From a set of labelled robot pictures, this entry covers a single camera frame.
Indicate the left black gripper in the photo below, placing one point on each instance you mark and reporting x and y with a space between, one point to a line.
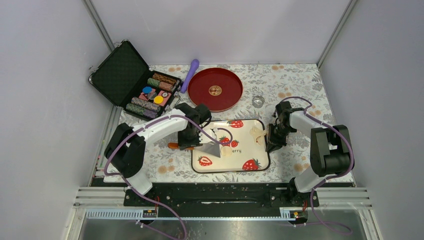
183 144

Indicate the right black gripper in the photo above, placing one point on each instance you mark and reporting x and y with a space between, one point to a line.
273 143

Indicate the small dough piece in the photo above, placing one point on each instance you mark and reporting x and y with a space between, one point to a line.
258 135

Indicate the metal spatula orange handle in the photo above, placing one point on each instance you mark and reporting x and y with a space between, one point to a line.
211 148

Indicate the strawberry pattern white tray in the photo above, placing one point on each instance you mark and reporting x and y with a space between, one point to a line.
246 154

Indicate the round red lacquer plate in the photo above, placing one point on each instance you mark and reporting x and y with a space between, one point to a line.
217 88

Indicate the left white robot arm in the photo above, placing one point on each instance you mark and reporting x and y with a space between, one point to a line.
126 148

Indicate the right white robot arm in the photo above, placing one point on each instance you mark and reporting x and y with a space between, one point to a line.
331 155

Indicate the yellow poker chip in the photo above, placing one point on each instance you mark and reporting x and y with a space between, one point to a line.
158 100

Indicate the blue poker chip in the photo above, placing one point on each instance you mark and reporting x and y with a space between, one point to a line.
147 90

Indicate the black poker chip case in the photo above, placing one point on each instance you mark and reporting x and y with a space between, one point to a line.
122 76

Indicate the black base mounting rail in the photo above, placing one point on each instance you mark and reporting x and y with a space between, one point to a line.
225 200

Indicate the purple silicone handle tool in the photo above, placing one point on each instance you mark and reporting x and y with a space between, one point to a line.
194 65

